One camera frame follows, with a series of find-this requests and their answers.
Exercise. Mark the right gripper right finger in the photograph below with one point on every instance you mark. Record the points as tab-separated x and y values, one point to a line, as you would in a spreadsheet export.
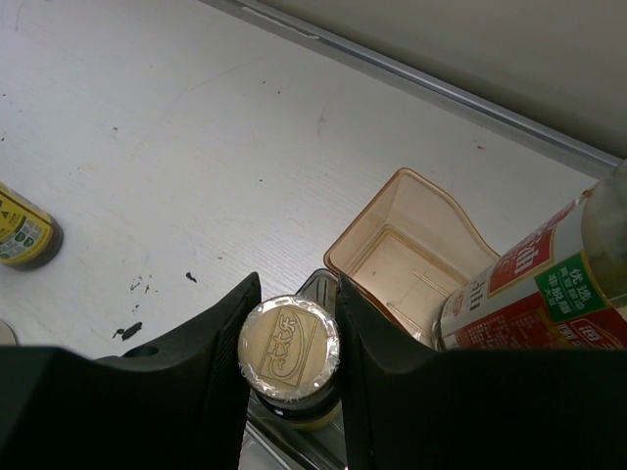
406	406

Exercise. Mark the tiered clear acrylic rack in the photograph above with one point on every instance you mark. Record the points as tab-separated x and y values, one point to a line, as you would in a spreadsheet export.
410	247

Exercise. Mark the red label sauce bottle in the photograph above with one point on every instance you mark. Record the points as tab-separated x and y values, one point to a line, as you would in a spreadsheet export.
562	287

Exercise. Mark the aluminium table frame rail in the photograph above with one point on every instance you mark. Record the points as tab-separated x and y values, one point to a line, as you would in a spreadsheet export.
527	132

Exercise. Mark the white powder jar black cap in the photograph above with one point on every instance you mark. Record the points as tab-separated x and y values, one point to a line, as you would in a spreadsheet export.
7	335

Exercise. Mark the yellow label bottle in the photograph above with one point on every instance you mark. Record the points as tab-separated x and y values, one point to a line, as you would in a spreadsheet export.
289	355
30	237

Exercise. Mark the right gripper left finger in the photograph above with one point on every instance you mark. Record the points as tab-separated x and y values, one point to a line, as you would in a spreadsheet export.
176	402

